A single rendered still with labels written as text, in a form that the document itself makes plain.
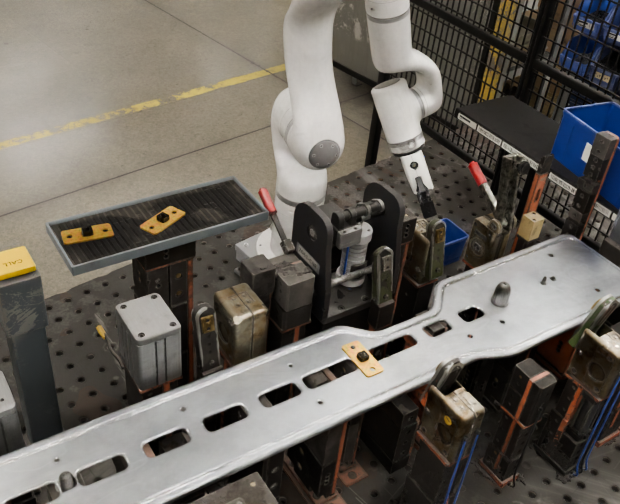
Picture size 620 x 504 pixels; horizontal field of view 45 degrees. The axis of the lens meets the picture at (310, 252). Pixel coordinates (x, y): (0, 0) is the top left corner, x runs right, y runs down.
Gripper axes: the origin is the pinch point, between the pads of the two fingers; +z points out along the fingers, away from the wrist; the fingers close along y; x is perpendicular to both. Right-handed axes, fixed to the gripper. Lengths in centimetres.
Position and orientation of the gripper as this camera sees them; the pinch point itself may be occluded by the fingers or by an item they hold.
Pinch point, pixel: (427, 206)
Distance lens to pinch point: 185.2
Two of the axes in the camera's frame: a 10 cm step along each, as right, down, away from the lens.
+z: 3.4, 8.6, 3.7
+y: 0.2, -4.0, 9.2
